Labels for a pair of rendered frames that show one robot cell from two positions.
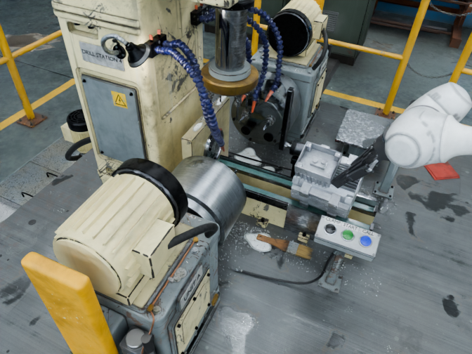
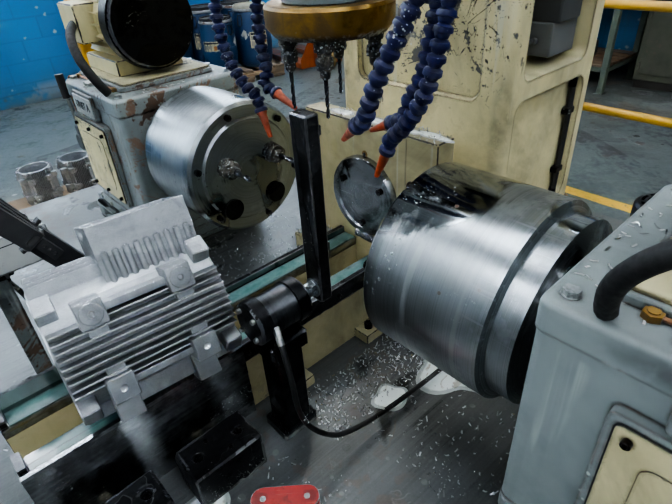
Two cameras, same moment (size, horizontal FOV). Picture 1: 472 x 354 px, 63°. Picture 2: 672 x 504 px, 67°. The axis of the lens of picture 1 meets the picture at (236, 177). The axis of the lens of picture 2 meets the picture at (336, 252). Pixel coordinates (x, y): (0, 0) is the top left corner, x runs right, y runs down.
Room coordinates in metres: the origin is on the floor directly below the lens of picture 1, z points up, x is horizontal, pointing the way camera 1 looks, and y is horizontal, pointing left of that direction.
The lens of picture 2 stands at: (1.44, -0.64, 1.42)
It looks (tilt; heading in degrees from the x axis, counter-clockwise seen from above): 33 degrees down; 118
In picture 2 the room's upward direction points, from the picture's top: 4 degrees counter-clockwise
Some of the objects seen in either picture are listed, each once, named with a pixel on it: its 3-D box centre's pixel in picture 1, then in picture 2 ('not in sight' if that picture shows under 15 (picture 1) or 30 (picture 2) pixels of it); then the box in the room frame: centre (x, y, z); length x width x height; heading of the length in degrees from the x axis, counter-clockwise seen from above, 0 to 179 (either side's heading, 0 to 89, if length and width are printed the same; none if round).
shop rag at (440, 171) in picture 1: (438, 166); not in sight; (1.33, -0.90, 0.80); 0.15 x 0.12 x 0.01; 11
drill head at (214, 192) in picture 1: (189, 216); (209, 150); (0.76, 0.13, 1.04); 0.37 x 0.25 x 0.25; 158
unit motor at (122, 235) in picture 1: (139, 272); (122, 76); (0.49, 0.21, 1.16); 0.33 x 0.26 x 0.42; 158
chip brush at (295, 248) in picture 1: (284, 245); not in sight; (0.85, -0.18, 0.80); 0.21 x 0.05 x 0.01; 71
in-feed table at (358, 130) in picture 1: (365, 140); not in sight; (1.43, -0.58, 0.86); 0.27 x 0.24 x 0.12; 158
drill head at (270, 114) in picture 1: (269, 105); (503, 287); (1.40, -0.12, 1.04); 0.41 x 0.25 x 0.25; 158
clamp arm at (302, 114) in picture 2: (286, 120); (311, 214); (1.16, -0.17, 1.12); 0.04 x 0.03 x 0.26; 68
